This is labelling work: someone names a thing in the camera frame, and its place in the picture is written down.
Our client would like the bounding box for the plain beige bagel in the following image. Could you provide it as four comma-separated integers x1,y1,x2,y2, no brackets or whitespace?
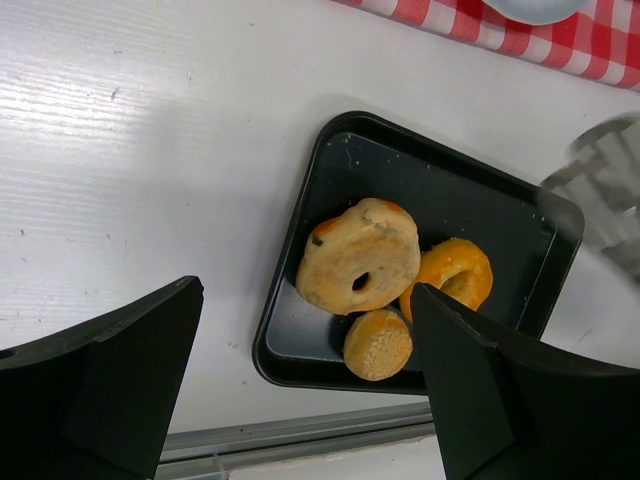
295,198,421,315

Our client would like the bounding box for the white paper plate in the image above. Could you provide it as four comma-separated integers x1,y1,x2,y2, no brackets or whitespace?
484,0,590,26

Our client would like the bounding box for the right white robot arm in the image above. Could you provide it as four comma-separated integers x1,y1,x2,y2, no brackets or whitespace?
537,112,639,286

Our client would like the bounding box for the red checkered cloth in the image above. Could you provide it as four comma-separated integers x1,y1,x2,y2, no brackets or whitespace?
346,0,639,92

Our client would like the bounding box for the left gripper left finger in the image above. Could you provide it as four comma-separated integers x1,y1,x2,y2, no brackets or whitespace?
1,276,204,479

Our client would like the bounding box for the black baking tray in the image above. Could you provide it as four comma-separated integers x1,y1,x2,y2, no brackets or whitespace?
252,111,579,395

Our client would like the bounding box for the small round bun left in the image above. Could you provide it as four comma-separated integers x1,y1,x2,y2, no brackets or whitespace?
343,309,413,381

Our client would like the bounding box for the aluminium rail front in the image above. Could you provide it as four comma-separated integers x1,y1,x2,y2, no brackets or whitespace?
159,402,432,465

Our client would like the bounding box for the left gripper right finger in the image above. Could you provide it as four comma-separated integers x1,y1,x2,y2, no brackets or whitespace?
411,285,639,479

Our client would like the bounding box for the orange glazed donut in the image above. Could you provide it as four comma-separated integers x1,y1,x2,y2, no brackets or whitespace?
399,238,493,322

